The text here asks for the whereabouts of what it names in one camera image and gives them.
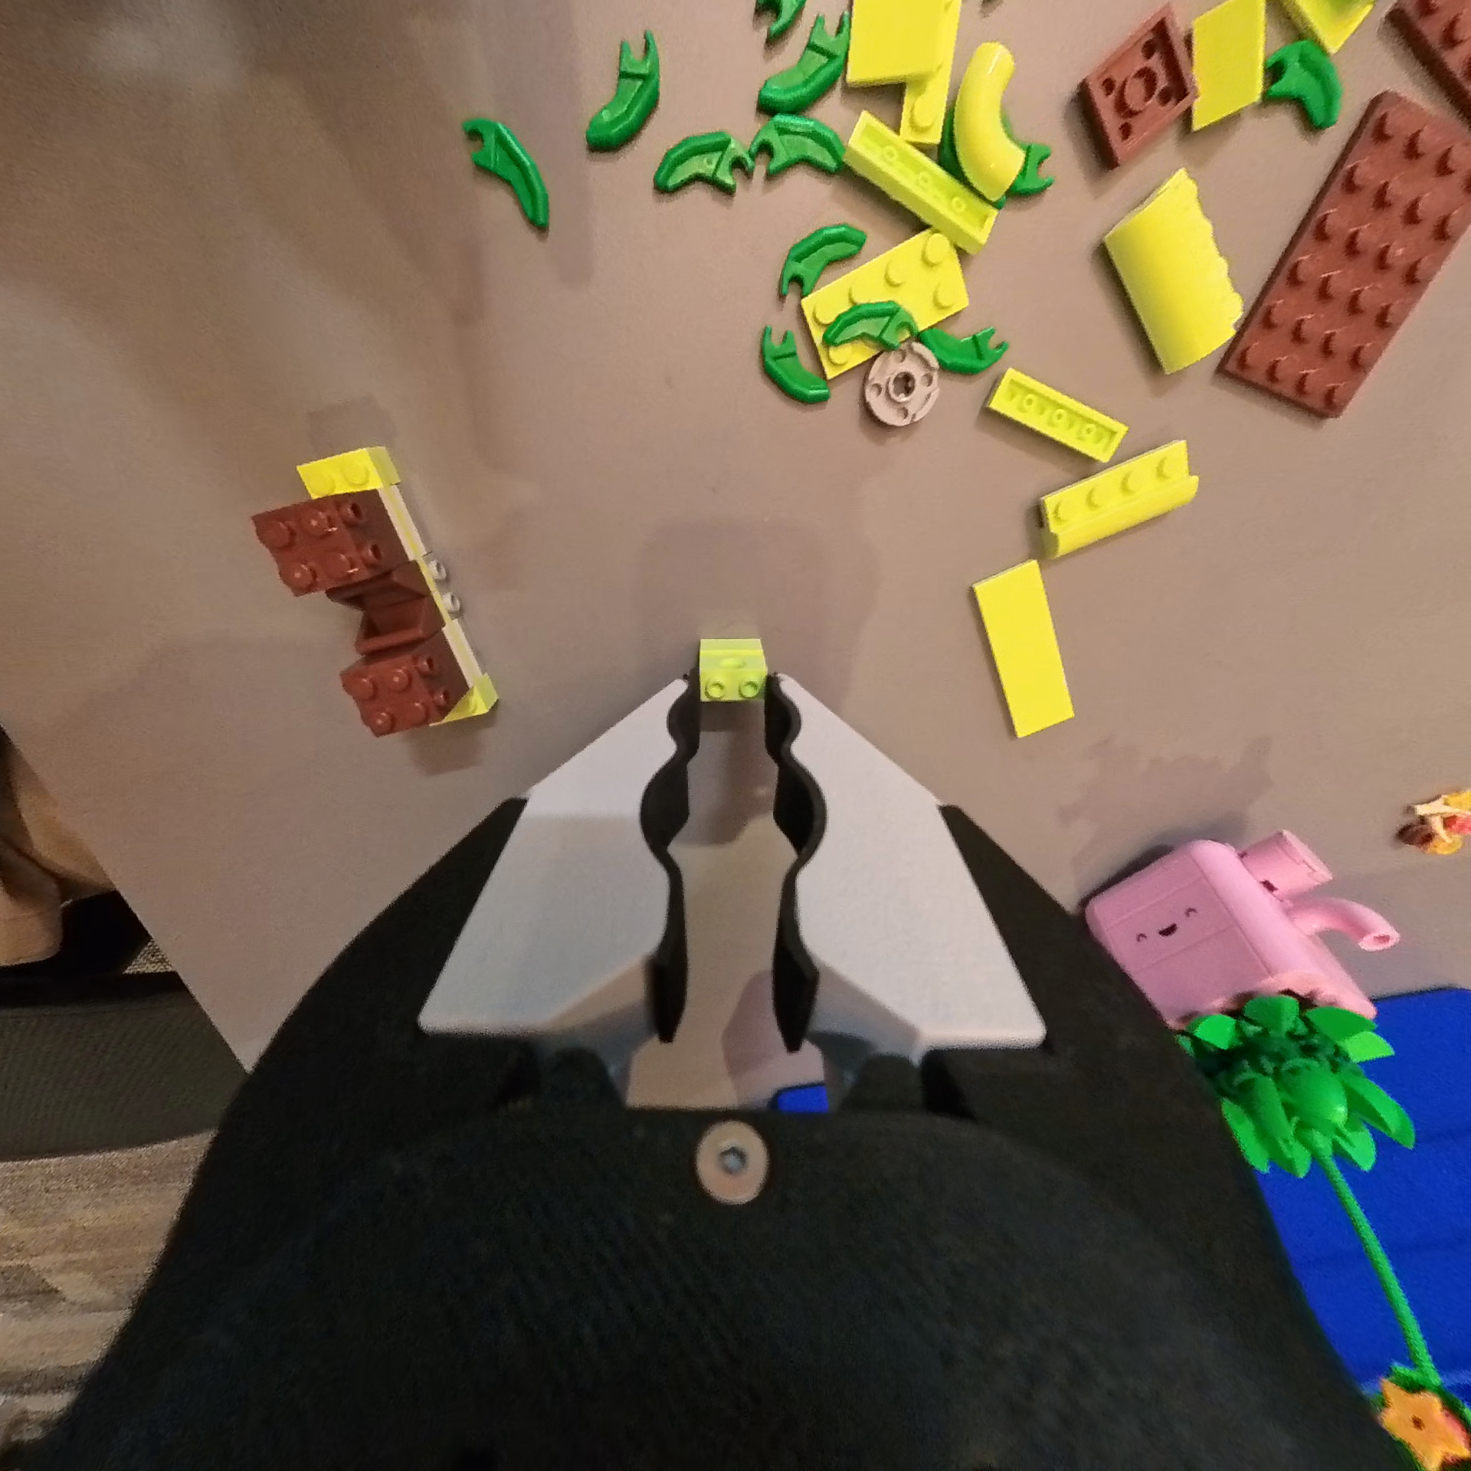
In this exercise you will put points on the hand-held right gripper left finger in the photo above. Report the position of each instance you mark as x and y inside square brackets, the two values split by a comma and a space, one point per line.
[552, 920]

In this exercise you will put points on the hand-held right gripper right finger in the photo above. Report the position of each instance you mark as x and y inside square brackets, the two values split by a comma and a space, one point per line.
[908, 920]

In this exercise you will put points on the small lime toy brick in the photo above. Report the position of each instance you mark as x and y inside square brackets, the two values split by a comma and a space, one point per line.
[733, 678]

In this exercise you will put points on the brown and lime brick assembly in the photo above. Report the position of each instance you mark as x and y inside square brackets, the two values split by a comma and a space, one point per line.
[333, 541]

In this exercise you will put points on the lime elbow brick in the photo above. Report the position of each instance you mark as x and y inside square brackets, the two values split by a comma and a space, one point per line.
[987, 116]

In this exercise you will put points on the short lime flat tile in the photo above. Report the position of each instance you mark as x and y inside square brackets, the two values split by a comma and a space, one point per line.
[1024, 647]

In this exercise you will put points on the pink toy pot with plant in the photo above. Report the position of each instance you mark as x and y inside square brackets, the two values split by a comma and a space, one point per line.
[1206, 932]

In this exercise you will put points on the black office chair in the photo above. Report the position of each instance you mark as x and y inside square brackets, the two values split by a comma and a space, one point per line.
[104, 1070]

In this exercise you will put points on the person's leg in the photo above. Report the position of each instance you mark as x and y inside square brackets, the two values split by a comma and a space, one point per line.
[41, 874]

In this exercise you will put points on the lime narrow studded plate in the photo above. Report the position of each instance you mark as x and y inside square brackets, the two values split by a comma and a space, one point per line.
[920, 184]
[1058, 415]

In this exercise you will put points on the grey round plate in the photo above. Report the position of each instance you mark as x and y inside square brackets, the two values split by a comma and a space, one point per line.
[902, 386]

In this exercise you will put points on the small orange flower pieces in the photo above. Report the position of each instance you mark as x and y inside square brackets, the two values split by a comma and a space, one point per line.
[1443, 822]

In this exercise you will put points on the blue plastic bin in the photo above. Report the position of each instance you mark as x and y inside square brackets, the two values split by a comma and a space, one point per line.
[1437, 1218]

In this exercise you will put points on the lime wide studded plate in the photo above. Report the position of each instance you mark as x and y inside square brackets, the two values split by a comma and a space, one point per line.
[908, 276]

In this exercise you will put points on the lime curved slope brick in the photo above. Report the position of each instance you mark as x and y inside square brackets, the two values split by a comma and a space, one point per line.
[1172, 276]

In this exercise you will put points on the large brown studded plate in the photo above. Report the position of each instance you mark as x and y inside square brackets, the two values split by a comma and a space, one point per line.
[1443, 30]
[1356, 265]

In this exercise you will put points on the scattered green leaf pieces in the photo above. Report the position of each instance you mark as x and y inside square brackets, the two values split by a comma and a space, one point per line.
[622, 111]

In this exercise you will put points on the small brown square plate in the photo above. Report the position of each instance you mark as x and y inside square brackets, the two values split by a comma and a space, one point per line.
[1137, 88]

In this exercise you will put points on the long lime flat tile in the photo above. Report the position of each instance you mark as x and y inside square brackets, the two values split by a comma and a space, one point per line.
[902, 41]

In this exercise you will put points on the lime smooth slope brick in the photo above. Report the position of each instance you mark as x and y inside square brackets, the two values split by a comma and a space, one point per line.
[1227, 65]

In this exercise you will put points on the pile of assorted toy bricks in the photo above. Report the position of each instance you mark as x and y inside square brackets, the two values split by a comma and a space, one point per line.
[1327, 18]

